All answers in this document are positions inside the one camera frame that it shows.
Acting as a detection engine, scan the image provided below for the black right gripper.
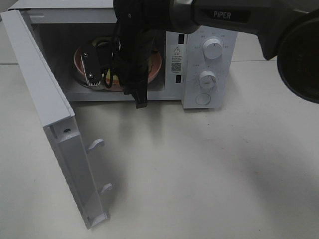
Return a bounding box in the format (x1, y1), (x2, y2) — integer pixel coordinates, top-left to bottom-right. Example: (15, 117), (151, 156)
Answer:
(102, 27), (155, 109)

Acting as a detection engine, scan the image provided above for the pink round plate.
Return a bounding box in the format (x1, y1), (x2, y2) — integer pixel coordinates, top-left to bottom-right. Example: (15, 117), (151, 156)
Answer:
(73, 43), (163, 91)

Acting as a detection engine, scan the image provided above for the round white door button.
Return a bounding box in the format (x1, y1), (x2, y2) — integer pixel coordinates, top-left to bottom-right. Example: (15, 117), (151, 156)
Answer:
(195, 93), (211, 106)

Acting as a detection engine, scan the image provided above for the white microwave door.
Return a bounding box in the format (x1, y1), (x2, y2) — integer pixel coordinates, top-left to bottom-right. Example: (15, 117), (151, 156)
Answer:
(1, 10), (108, 229)

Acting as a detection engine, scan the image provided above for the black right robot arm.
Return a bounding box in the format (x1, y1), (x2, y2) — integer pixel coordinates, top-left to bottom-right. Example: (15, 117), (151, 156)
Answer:
(109, 0), (319, 108)

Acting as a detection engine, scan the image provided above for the white warning label sticker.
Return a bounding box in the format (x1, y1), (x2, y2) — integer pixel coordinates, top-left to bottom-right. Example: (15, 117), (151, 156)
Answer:
(169, 44), (184, 74)

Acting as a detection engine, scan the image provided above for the white microwave oven body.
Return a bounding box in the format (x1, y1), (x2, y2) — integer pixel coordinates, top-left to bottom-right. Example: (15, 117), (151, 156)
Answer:
(8, 0), (237, 109)

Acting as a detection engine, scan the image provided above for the lower white timer knob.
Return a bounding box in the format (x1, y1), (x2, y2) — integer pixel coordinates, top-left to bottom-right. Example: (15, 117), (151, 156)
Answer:
(199, 70), (216, 89)

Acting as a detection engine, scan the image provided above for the upper white power knob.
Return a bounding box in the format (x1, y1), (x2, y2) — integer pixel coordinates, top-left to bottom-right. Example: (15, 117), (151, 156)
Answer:
(203, 37), (223, 60)

